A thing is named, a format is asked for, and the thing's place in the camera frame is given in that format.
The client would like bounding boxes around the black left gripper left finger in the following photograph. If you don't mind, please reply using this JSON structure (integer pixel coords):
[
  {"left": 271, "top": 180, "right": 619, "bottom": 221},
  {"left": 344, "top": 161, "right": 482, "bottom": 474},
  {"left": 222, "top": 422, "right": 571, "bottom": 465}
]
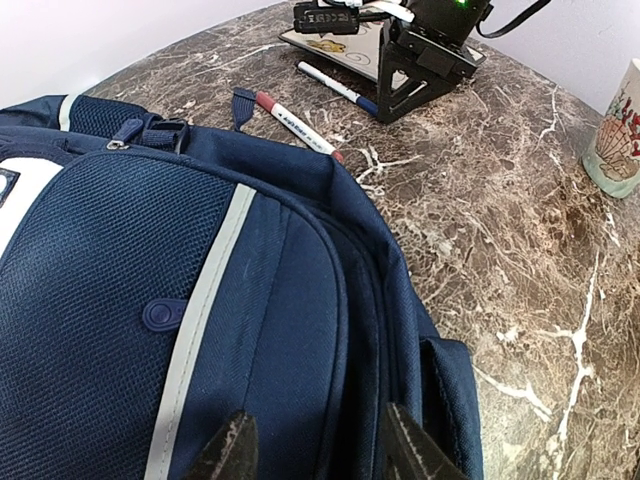
[{"left": 187, "top": 410, "right": 259, "bottom": 480}]

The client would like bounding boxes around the navy blue student backpack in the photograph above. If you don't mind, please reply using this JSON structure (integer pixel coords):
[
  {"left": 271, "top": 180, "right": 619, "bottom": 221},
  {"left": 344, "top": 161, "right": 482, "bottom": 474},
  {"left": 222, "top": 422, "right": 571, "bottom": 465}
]
[{"left": 1, "top": 95, "right": 483, "bottom": 479}]

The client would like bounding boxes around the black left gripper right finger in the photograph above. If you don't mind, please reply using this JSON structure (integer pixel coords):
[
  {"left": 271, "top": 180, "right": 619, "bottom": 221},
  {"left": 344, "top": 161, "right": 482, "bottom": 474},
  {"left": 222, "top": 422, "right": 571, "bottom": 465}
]
[{"left": 383, "top": 403, "right": 466, "bottom": 480}]

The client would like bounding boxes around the white marker red cap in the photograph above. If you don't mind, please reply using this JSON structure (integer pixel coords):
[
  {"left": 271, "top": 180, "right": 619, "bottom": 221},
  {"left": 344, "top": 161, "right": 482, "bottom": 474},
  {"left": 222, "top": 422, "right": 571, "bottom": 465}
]
[{"left": 256, "top": 91, "right": 344, "bottom": 163}]

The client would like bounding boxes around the floral patterned notebook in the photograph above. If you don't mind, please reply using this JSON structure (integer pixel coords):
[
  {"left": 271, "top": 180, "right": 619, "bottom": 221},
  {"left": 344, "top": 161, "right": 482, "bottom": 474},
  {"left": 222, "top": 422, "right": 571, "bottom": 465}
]
[{"left": 279, "top": 18, "right": 485, "bottom": 81}]

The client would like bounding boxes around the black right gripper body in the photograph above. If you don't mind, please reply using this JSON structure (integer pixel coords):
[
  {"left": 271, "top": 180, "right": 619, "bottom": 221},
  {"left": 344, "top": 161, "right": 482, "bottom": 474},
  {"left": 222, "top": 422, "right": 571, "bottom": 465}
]
[{"left": 382, "top": 19, "right": 478, "bottom": 80}]

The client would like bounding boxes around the cream ceramic mug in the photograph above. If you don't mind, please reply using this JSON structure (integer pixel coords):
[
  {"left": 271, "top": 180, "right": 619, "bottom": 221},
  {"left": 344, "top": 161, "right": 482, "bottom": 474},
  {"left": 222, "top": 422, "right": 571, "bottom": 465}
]
[{"left": 581, "top": 58, "right": 639, "bottom": 199}]

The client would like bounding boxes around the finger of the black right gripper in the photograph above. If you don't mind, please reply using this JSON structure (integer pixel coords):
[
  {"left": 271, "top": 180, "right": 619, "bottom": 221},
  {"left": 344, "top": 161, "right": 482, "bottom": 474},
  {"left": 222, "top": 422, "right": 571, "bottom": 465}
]
[{"left": 376, "top": 29, "right": 458, "bottom": 124}]

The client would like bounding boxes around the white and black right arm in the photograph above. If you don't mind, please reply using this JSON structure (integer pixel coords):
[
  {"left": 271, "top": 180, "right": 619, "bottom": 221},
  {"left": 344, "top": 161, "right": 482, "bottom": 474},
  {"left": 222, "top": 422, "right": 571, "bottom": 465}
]
[{"left": 376, "top": 0, "right": 548, "bottom": 124}]

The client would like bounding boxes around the white marker blue cap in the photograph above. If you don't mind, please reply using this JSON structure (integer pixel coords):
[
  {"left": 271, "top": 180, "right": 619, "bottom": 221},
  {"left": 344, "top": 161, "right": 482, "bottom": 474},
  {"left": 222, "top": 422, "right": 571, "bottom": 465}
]
[{"left": 296, "top": 61, "right": 378, "bottom": 117}]

